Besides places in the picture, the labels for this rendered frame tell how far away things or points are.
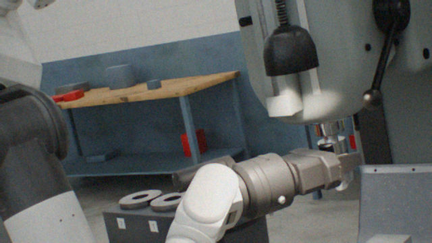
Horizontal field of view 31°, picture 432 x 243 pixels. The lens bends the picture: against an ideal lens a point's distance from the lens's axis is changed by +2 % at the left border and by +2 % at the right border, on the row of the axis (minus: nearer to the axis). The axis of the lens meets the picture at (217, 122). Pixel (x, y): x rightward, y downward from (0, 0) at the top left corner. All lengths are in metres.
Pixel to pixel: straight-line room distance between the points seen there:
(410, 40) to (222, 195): 0.41
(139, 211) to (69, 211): 0.61
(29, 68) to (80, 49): 6.70
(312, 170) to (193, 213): 0.22
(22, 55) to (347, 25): 0.46
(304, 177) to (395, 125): 0.48
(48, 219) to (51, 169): 0.06
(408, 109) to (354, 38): 0.48
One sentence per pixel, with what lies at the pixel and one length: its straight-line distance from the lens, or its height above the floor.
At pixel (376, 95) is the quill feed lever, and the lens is 1.11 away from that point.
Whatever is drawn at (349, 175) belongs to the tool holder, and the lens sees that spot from 1.27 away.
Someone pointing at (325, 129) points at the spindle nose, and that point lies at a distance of 1.24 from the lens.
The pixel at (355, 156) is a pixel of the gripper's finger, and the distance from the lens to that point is 1.26.
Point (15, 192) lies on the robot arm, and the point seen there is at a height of 1.35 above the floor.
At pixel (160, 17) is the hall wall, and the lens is 7.01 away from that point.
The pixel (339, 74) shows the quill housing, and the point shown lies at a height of 1.38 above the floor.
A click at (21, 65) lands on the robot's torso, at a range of 1.08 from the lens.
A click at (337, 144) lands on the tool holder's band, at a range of 1.25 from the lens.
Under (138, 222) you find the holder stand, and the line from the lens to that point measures 1.56.
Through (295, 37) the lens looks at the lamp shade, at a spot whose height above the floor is 1.46.
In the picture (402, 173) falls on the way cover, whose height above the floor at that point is 1.10.
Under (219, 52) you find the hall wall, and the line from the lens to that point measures 6.66.
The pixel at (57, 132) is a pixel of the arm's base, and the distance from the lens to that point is 0.99.
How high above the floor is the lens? 1.53
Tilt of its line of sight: 9 degrees down
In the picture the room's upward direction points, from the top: 12 degrees counter-clockwise
